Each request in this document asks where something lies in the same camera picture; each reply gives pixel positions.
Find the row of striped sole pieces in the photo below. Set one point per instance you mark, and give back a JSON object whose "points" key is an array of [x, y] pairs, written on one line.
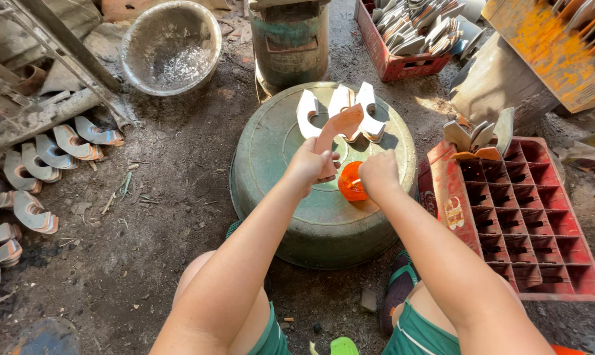
{"points": [[36, 192]]}

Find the person's left hand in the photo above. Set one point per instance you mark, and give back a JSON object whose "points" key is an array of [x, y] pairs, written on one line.
{"points": [[302, 165]]}

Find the person's right hand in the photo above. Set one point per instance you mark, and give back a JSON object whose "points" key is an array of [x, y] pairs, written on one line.
{"points": [[382, 172]]}

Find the grey curved sole piece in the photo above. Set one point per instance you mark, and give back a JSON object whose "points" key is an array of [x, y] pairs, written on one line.
{"points": [[504, 130], [456, 135], [482, 135]]}

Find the bright green plastic piece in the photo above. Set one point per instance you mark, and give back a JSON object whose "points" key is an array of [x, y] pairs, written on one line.
{"points": [[344, 346]]}

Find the red empty bottle crate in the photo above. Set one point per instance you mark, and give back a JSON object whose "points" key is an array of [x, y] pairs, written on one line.
{"points": [[524, 222]]}

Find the yellow wooden crate of pieces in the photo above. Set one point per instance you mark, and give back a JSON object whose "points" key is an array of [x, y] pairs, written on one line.
{"points": [[553, 47]]}

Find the white curved sole piece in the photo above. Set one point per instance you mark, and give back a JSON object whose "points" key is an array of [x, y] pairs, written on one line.
{"points": [[340, 98], [305, 116], [371, 121]]}

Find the blue round lid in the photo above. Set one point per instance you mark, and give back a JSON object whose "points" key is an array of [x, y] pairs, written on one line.
{"points": [[43, 338]]}

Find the person's left fingers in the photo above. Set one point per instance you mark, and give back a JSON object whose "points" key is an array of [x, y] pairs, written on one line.
{"points": [[335, 161]]}

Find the person's left leg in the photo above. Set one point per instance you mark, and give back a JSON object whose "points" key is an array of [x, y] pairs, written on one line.
{"points": [[194, 273]]}

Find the tan flat sole piece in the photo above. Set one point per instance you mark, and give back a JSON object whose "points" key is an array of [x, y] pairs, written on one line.
{"points": [[477, 155]]}

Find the person's right leg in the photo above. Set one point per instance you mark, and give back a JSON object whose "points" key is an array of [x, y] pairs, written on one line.
{"points": [[425, 308]]}

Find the orange plastic cup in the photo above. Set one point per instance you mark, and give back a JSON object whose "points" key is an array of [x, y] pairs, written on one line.
{"points": [[350, 187]]}

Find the person's right fingers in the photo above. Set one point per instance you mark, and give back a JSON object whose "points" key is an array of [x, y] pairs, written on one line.
{"points": [[369, 170]]}

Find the green overturned metal basin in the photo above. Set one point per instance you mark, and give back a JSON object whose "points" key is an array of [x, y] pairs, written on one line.
{"points": [[322, 227]]}

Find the person's leg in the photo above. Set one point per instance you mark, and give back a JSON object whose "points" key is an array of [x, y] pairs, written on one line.
{"points": [[425, 308], [194, 273]]}

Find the red crate of sole pieces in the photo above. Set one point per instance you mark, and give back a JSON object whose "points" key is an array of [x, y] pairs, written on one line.
{"points": [[410, 37]]}

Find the grey metal bowl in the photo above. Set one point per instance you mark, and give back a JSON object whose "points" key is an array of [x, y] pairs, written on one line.
{"points": [[171, 49]]}

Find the dusty metal machine frame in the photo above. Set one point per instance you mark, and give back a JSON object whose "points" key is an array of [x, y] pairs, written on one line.
{"points": [[36, 88]]}

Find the green black sandal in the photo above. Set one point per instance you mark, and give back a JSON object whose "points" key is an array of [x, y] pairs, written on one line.
{"points": [[233, 228], [398, 291]]}

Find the green metal canister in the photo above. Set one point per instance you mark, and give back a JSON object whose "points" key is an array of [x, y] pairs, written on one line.
{"points": [[290, 44]]}

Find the green shorts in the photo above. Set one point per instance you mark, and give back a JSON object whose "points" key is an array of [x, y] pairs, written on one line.
{"points": [[415, 335]]}

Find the orange curved sole piece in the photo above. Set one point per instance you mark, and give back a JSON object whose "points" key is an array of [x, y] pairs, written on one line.
{"points": [[337, 124]]}

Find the crumpled plastic bag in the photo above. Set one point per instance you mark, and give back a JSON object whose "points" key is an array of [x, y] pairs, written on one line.
{"points": [[590, 158]]}

